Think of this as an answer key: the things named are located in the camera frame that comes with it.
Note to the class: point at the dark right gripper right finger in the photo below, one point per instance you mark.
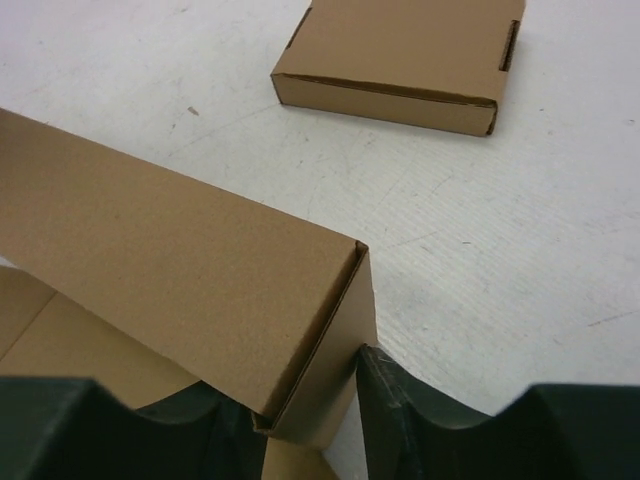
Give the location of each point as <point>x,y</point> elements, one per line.
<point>552,431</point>

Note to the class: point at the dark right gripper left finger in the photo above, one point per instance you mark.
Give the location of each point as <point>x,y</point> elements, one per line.
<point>73,428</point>

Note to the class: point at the large cardboard box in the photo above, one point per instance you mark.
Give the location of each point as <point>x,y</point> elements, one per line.
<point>148,281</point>

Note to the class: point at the small folded cardboard box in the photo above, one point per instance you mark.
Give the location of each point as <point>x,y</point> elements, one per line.
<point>433,64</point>

